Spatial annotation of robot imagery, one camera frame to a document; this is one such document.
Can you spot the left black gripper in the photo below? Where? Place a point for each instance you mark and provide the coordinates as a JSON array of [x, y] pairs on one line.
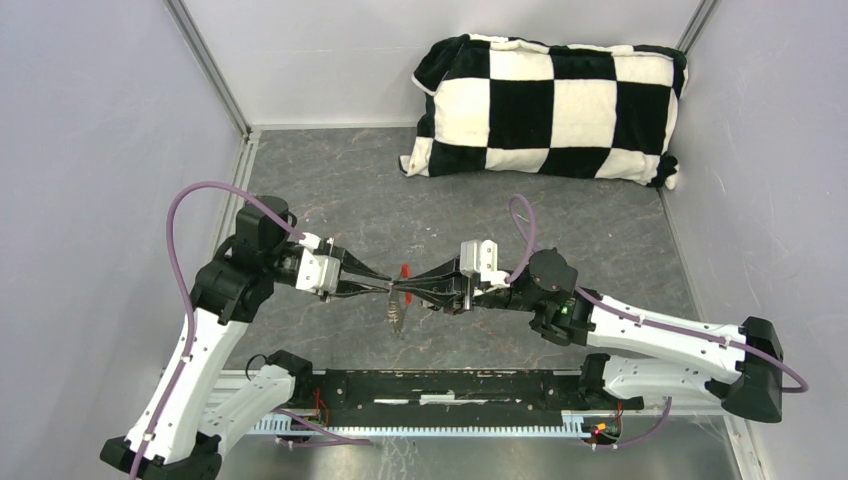
[[349, 262]]

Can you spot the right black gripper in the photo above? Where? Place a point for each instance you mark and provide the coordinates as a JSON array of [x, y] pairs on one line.
[[443, 296]]

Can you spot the red grey keyring holder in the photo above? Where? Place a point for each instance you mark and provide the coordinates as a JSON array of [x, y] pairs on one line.
[[398, 303]]

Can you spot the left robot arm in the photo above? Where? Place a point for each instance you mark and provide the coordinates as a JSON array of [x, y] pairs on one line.
[[177, 436]]

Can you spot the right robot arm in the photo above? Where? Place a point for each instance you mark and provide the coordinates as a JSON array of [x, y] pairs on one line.
[[734, 366]]

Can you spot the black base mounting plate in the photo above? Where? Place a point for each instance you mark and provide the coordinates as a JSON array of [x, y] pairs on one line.
[[451, 398]]

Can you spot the black white checkered pillow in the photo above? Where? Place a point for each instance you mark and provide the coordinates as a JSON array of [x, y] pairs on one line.
[[578, 111]]

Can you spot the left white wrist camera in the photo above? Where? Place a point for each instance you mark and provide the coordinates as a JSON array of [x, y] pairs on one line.
[[308, 270]]

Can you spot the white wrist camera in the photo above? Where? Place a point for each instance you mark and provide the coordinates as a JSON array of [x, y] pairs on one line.
[[478, 260], [308, 270]]

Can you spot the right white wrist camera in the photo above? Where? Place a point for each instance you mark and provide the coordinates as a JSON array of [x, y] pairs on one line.
[[478, 260]]

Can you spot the blue white cable duct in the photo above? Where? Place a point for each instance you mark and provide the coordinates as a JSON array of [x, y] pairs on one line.
[[565, 426]]

